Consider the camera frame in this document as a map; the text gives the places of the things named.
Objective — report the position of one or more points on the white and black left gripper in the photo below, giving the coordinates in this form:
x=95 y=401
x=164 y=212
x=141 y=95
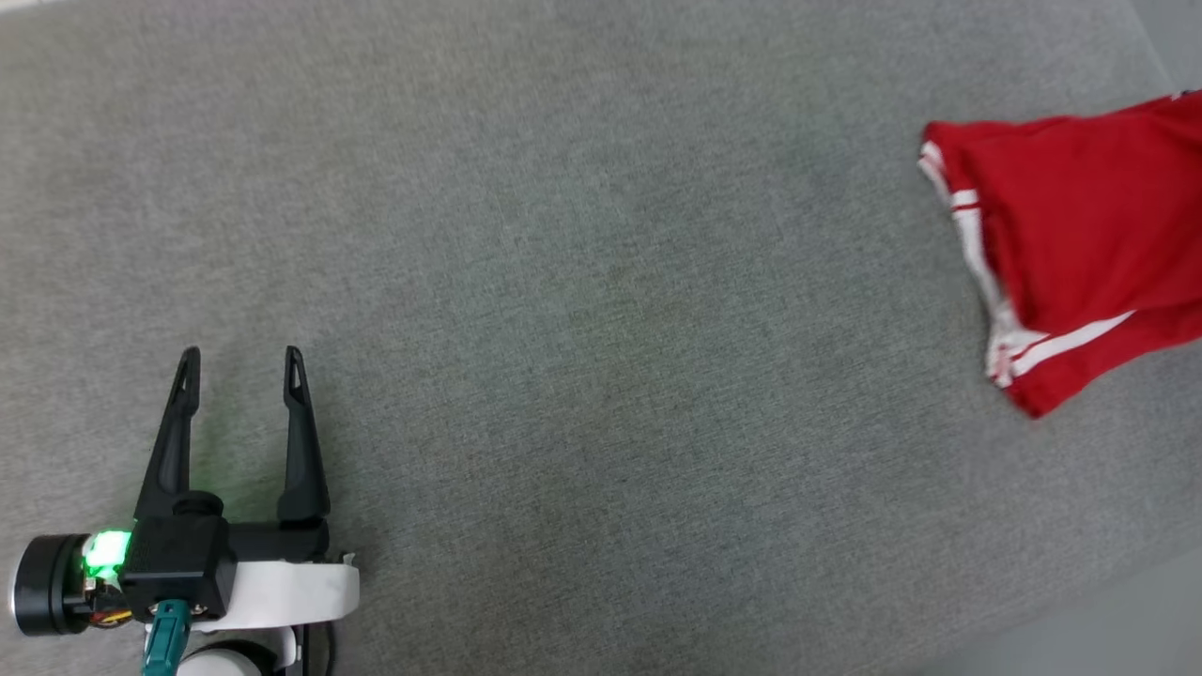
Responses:
x=291 y=587

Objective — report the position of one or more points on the red and white basketball jersey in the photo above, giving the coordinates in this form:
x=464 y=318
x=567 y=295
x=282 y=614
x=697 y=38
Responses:
x=1080 y=216

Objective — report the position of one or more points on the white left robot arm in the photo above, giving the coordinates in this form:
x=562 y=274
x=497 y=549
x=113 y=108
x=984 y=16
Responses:
x=225 y=662

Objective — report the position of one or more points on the black cylindrical motor with green light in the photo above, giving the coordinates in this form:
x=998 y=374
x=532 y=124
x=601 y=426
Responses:
x=47 y=582

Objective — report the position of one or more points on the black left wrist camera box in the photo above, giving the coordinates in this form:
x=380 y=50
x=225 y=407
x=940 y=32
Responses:
x=178 y=563

